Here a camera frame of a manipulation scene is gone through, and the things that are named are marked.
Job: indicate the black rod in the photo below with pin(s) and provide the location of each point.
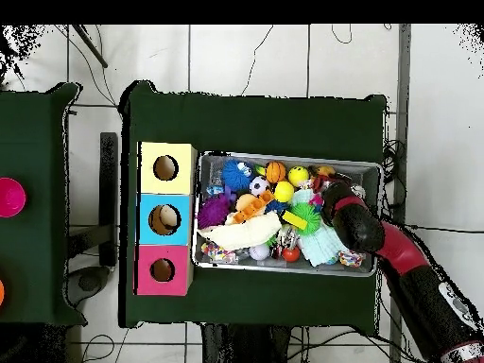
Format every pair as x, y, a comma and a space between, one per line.
90, 47

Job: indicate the dark green tablecloth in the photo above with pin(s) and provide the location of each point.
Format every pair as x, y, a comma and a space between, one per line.
264, 121
34, 132

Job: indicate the green puffer ball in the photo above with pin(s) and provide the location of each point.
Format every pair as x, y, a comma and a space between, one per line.
308, 216

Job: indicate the yellow sponge block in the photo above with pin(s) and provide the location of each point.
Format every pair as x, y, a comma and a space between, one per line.
295, 220

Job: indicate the grey metal rail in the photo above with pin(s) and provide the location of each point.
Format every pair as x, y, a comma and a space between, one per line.
404, 75

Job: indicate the black stand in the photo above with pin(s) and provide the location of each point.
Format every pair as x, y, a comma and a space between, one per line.
109, 189

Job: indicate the orange plastic toy block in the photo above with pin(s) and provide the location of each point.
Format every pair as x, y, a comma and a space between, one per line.
253, 207

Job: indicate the orange toy basketball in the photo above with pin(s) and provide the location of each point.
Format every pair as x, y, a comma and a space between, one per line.
275, 172

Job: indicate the purple spiky ball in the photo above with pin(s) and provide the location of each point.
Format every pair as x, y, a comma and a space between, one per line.
212, 213

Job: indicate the orange plush toy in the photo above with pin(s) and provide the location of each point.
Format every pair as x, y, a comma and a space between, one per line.
325, 171

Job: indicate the orange round sponge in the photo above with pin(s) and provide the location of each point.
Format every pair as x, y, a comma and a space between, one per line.
244, 201

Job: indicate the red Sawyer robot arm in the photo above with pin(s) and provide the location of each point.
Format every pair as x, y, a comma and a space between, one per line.
401, 253

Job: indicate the pink ball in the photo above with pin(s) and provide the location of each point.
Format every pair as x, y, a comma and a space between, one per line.
9, 198

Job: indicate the wooden box with three holes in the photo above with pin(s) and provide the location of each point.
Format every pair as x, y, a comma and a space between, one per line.
151, 185

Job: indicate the yellow tennis ball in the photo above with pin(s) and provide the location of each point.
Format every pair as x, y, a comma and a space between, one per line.
283, 191

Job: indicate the yellow smiley ball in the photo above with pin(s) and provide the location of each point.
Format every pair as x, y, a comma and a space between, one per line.
298, 176

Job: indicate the black and white soccer ball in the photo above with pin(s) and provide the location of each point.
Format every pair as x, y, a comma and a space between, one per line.
259, 186

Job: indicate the cream muslin cloth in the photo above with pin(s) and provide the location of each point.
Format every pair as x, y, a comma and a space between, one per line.
245, 232

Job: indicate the blue fuzzy ball with eyes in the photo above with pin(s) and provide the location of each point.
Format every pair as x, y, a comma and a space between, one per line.
235, 176

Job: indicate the orange ball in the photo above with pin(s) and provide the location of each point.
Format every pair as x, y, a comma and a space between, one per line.
1, 293

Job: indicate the clear mesh bin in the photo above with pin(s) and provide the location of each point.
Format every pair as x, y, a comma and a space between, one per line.
363, 170

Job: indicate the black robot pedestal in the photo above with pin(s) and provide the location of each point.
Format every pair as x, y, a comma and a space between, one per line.
245, 348

